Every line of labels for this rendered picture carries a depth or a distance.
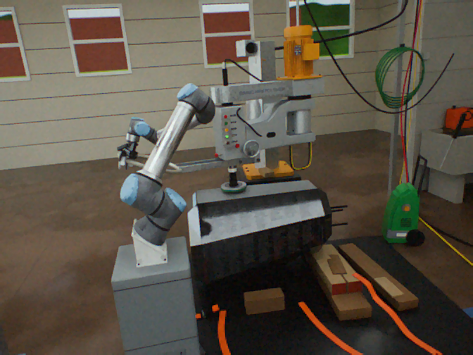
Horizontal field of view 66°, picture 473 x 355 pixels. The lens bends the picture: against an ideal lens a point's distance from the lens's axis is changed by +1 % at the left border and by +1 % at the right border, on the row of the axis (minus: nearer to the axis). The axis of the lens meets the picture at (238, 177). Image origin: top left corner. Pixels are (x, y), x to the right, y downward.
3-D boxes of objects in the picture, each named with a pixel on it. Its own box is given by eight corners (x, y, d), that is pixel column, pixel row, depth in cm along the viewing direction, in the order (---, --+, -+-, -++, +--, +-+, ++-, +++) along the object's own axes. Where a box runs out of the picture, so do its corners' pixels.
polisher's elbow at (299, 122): (284, 132, 324) (284, 110, 318) (303, 129, 331) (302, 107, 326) (296, 134, 307) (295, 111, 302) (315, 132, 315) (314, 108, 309)
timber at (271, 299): (246, 315, 278) (246, 301, 274) (244, 305, 289) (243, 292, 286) (285, 309, 281) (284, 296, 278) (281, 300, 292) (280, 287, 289)
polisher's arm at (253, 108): (243, 125, 385) (241, 101, 378) (271, 121, 398) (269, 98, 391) (278, 134, 320) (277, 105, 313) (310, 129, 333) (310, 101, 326)
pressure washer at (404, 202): (414, 231, 394) (419, 153, 370) (424, 246, 361) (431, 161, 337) (379, 231, 400) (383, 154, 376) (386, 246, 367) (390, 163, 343)
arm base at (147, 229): (163, 251, 194) (174, 236, 193) (132, 232, 188) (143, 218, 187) (162, 235, 212) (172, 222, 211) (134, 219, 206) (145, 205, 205)
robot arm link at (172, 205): (173, 232, 197) (193, 207, 195) (147, 220, 188) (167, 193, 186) (167, 219, 210) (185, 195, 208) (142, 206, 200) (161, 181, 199)
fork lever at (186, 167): (253, 158, 319) (252, 152, 317) (262, 162, 301) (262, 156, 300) (175, 168, 294) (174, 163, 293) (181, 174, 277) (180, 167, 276)
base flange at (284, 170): (241, 167, 413) (241, 163, 411) (284, 163, 417) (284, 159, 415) (247, 179, 366) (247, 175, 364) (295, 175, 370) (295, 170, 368)
